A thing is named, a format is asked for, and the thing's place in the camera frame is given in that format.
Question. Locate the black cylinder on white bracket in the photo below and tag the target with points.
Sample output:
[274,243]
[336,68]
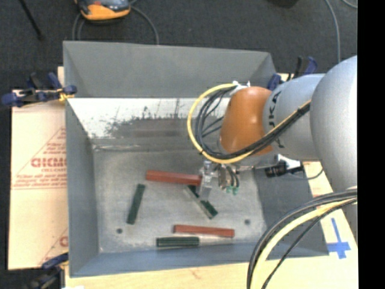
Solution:
[275,171]

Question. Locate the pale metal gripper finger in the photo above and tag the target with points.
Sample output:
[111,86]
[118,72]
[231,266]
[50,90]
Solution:
[205,168]
[208,191]

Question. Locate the red-brown flat block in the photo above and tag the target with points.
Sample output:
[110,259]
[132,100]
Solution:
[171,177]
[204,231]

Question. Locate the grey metal bin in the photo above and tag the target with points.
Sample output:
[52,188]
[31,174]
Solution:
[168,74]

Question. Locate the dark green flat block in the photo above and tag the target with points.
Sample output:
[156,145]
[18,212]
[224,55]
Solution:
[211,211]
[177,241]
[136,204]

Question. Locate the brown cardboard board red print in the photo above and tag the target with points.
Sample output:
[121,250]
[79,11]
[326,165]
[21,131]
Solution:
[36,131]

